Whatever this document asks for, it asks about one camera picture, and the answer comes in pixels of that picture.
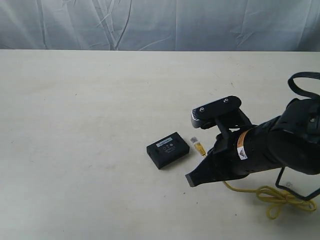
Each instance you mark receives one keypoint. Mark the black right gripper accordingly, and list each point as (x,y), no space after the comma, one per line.
(241,149)

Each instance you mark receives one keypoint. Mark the black network adapter box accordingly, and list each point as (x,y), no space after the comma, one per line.
(167,150)

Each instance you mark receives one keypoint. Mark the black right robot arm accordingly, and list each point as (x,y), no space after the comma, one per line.
(295,138)

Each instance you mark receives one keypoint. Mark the white wrinkled backdrop curtain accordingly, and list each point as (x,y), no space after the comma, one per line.
(161,25)

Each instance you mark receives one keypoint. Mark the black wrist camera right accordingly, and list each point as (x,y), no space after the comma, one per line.
(224,112)

